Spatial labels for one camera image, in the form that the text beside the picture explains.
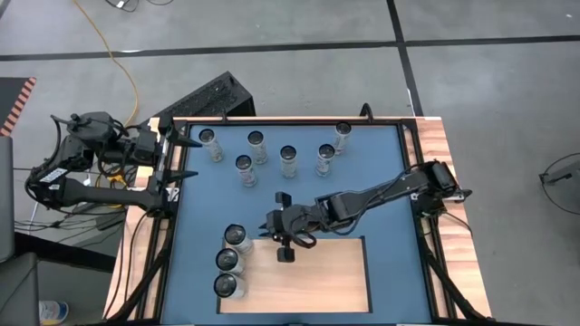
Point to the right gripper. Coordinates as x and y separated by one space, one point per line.
294 222

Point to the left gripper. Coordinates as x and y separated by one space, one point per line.
145 145

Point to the white Celsius can blue band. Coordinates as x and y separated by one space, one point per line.
235 234

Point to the white Celsius can yellow band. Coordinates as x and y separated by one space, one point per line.
288 163

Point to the white Celsius can red print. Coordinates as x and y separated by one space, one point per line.
324 160

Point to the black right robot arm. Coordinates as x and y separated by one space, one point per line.
389 188

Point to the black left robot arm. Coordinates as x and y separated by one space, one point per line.
104 194

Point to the wooden shelf board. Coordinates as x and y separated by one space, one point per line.
317 280

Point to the silver mounting plate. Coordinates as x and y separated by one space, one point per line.
173 194
413 197

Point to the blue table mat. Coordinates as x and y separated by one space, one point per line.
204 204

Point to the black perforated metal box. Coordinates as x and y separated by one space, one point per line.
204 97

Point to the grey power adapter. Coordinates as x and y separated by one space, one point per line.
111 221

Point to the black flat floor bar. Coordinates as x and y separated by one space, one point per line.
63 253

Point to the black orange striped floor mat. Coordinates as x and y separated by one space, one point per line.
11 97

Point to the black table clamp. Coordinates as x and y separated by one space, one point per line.
460 194

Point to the white plastic container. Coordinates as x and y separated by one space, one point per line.
53 311

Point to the black table frame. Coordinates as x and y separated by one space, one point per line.
272 122

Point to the black diagonal frame strut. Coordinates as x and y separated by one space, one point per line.
141 280
453 280

